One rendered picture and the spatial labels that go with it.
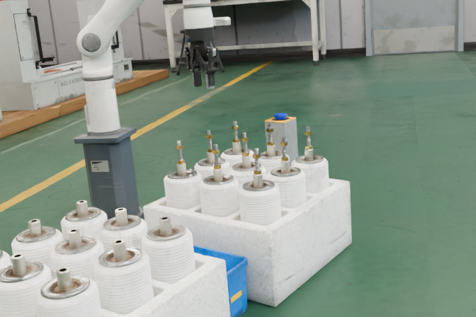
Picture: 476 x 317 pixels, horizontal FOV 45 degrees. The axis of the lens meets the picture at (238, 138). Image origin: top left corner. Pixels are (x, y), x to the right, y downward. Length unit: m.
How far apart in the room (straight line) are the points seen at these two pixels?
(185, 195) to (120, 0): 0.64
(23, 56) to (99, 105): 2.32
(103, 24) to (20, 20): 2.37
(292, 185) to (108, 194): 0.68
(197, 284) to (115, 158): 0.80
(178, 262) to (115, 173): 0.77
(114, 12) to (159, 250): 0.88
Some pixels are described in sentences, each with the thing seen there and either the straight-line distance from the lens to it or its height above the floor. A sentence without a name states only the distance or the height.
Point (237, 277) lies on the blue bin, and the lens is 1.26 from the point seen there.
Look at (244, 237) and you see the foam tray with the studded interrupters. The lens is 1.30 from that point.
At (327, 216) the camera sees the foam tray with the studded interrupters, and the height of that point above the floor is 0.12.
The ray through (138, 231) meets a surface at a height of 0.24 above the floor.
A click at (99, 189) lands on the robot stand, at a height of 0.13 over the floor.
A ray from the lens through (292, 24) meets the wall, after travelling 6.62.
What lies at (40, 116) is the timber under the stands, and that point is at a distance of 3.97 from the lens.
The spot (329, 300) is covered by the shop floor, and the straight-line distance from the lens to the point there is 1.35.
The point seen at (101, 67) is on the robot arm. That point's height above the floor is 0.51.
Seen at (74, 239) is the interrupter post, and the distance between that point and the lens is 1.10.
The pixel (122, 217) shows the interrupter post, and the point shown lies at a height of 0.27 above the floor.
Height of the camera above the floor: 0.66
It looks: 13 degrees down
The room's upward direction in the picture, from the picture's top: 5 degrees counter-clockwise
